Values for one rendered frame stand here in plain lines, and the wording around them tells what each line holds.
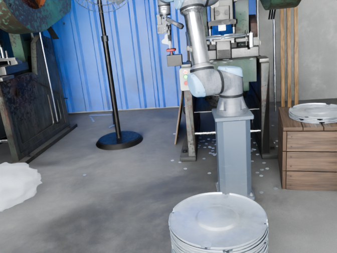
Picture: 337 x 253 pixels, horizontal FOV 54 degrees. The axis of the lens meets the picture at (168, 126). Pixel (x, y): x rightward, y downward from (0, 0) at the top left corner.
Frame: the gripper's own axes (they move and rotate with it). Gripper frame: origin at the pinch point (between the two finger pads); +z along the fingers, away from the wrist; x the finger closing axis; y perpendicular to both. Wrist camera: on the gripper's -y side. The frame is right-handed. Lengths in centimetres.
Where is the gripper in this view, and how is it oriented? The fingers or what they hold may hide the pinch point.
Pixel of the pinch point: (170, 46)
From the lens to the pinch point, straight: 217.0
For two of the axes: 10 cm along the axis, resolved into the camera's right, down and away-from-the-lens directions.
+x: -1.2, 3.2, -9.4
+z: 0.9, 9.5, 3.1
